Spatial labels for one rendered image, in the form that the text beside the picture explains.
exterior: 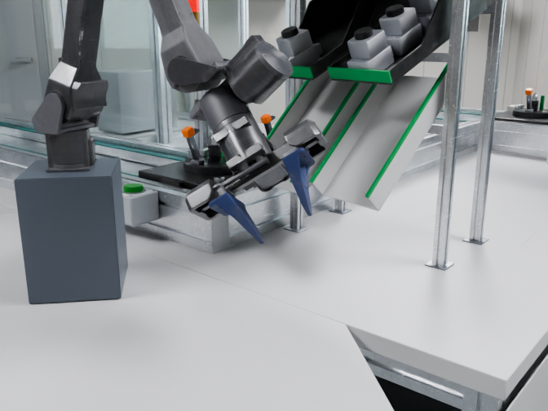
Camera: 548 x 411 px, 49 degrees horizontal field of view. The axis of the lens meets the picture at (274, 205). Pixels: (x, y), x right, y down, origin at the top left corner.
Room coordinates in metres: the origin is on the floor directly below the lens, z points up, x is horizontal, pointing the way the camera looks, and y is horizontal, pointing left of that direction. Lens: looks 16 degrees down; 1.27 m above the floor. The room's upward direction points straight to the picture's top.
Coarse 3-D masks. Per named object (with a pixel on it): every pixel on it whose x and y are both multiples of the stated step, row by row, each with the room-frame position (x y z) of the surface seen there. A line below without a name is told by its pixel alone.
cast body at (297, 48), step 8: (288, 32) 1.09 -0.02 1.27; (296, 32) 1.09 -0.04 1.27; (304, 32) 1.09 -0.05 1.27; (280, 40) 1.10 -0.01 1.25; (288, 40) 1.08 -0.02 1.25; (296, 40) 1.08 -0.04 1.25; (304, 40) 1.09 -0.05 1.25; (280, 48) 1.11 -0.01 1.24; (288, 48) 1.09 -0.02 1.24; (296, 48) 1.08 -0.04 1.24; (304, 48) 1.09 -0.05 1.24; (312, 48) 1.10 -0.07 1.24; (320, 48) 1.13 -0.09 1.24; (288, 56) 1.09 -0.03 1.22; (296, 56) 1.08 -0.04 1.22; (304, 56) 1.09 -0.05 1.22; (312, 56) 1.10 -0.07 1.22; (296, 64) 1.08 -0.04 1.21; (304, 64) 1.09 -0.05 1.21
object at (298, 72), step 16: (320, 0) 1.23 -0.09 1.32; (336, 0) 1.26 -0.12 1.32; (352, 0) 1.29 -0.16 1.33; (368, 0) 1.13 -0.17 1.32; (304, 16) 1.21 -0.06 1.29; (320, 16) 1.23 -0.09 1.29; (336, 16) 1.26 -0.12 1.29; (352, 16) 1.11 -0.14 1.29; (368, 16) 1.13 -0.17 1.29; (320, 32) 1.23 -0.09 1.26; (336, 32) 1.23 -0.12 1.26; (352, 32) 1.11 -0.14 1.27; (336, 48) 1.08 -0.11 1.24; (320, 64) 1.06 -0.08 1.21
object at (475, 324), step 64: (0, 192) 1.52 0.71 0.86; (512, 192) 1.52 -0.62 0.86; (192, 256) 1.06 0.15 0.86; (256, 256) 1.06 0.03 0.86; (320, 256) 1.06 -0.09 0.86; (384, 256) 1.06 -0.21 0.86; (448, 256) 1.06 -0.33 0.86; (512, 256) 1.06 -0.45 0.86; (384, 320) 0.80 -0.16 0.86; (448, 320) 0.80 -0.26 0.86; (512, 320) 0.80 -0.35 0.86; (512, 384) 0.67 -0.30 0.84
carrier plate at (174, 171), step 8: (152, 168) 1.33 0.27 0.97; (160, 168) 1.33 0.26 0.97; (168, 168) 1.33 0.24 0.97; (176, 168) 1.33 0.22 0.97; (144, 176) 1.29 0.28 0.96; (152, 176) 1.27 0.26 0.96; (160, 176) 1.26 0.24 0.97; (168, 176) 1.25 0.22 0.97; (176, 176) 1.25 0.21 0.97; (184, 176) 1.25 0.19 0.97; (192, 176) 1.25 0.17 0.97; (200, 176) 1.25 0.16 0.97; (208, 176) 1.25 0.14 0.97; (216, 176) 1.25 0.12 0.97; (224, 176) 1.25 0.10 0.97; (184, 184) 1.21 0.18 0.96; (192, 184) 1.20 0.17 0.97
